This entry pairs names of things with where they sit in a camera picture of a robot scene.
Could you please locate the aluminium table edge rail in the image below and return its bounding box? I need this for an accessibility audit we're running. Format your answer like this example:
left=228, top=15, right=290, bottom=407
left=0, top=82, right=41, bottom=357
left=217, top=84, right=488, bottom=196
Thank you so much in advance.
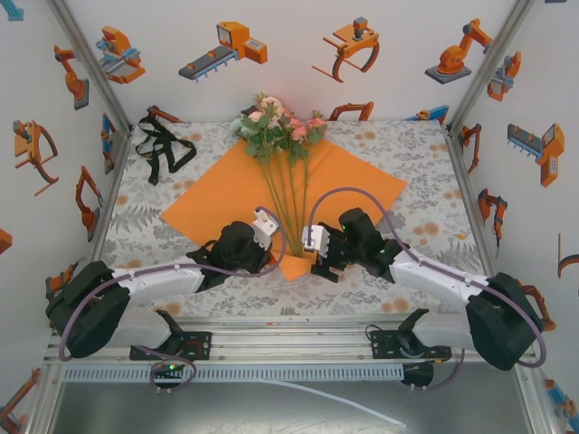
left=43, top=316, right=537, bottom=365

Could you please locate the artificial pink flower bunch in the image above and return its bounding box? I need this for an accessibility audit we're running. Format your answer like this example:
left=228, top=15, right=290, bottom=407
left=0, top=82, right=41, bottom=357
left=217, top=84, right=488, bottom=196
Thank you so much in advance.
left=228, top=92, right=329, bottom=259

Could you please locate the black ribbon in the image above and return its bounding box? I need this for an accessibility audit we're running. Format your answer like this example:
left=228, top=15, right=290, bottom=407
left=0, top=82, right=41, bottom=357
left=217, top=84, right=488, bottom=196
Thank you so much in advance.
left=137, top=113, right=198, bottom=185

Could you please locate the aluminium frame post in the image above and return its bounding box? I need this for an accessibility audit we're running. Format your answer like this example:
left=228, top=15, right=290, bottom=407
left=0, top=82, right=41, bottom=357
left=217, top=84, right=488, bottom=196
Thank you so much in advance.
left=44, top=0, right=135, bottom=132
left=445, top=0, right=537, bottom=132

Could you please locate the aluminium left frame post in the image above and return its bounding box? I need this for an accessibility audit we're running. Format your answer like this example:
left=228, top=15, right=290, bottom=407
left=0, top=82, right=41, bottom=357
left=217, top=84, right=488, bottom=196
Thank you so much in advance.
left=44, top=0, right=135, bottom=132

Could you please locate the aluminium right frame post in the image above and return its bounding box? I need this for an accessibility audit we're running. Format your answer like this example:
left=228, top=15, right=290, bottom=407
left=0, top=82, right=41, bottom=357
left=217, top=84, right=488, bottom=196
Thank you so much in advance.
left=445, top=0, right=537, bottom=132

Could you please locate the floral patterned tablecloth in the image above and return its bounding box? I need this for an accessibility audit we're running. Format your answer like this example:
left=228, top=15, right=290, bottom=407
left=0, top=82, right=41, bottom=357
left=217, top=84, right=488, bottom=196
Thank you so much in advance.
left=85, top=119, right=503, bottom=317

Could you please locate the orange wrapping paper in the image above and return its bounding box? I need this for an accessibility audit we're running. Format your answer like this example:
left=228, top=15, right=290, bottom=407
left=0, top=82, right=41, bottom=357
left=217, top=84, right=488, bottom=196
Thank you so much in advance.
left=160, top=137, right=408, bottom=282

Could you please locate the slotted grey cable duct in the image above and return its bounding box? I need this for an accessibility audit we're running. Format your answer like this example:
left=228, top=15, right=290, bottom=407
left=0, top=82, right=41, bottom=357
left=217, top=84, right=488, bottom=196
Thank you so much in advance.
left=61, top=364, right=403, bottom=382

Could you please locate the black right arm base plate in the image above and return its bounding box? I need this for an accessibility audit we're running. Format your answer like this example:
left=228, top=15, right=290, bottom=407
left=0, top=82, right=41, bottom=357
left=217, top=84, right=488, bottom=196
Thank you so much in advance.
left=370, top=328, right=453, bottom=363

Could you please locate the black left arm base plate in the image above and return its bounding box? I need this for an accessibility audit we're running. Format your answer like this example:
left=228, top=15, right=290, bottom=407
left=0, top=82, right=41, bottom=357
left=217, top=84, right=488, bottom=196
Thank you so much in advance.
left=129, top=331, right=214, bottom=362

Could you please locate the thin white tube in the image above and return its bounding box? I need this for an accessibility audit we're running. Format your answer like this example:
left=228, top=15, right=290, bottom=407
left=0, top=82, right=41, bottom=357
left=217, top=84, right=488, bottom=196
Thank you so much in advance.
left=257, top=378, right=408, bottom=429

